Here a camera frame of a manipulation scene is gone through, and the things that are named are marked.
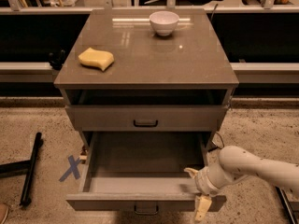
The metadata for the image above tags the black stand leg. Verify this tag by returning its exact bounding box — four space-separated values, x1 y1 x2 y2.
276 188 299 224
0 133 43 207

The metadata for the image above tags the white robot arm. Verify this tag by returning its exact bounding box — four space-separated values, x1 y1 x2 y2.
184 146 299 223

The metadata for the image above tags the grey drawer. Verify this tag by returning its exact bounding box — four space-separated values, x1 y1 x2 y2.
65 105 227 132
65 131 228 217

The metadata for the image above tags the black cable on floor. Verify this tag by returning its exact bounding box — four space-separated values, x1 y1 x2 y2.
207 132 226 152

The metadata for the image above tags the black clamp on rail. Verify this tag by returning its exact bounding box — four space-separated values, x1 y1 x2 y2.
49 49 66 70

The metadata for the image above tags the grey drawer cabinet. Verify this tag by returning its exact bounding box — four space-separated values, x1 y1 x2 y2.
53 8 240 142

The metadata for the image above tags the blue tape cross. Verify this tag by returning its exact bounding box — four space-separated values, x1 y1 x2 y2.
59 155 80 182

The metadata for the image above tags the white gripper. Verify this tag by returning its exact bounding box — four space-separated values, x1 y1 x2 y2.
184 167 221 223

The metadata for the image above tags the black stand leg right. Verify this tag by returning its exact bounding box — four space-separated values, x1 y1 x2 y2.
276 188 299 224

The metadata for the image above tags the yellow sponge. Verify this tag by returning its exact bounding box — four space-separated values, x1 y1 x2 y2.
78 48 114 71

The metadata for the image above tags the white bowl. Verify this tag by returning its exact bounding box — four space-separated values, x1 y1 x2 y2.
149 11 179 36

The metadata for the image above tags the shoe tip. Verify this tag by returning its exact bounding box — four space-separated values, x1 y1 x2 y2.
0 203 8 224

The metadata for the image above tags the black stand leg left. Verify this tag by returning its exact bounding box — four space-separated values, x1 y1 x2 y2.
0 133 43 207

